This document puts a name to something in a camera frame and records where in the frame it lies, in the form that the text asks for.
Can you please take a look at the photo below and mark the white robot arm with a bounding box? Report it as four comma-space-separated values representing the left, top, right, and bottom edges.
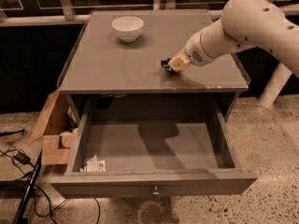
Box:
168, 0, 299, 76

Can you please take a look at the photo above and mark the grey open top drawer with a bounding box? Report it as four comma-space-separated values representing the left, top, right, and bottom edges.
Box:
50, 112, 257, 198

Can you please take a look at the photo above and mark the metal drawer knob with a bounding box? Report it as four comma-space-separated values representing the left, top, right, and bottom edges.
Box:
151, 187, 161, 197

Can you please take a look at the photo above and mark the white ceramic bowl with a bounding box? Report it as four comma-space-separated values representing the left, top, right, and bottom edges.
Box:
111, 16, 144, 43

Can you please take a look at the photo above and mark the grey cabinet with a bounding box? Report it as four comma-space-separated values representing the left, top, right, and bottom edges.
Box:
56, 9, 251, 123

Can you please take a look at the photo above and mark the white diagonal pillar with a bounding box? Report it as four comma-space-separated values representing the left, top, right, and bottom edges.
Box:
258, 63, 292, 108

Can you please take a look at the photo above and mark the crumpled white paper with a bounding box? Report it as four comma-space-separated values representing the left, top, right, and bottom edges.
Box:
79, 155, 106, 172

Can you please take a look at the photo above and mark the cardboard box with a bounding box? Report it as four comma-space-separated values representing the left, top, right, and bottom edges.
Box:
28, 90, 76, 165

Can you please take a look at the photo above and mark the black power adapter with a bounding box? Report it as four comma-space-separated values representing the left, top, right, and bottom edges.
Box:
13, 151, 30, 164

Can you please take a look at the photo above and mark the black tripod leg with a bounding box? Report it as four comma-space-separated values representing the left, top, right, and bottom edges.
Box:
12, 153, 42, 224

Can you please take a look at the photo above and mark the black cable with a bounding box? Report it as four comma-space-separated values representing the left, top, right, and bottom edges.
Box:
0, 146, 102, 224

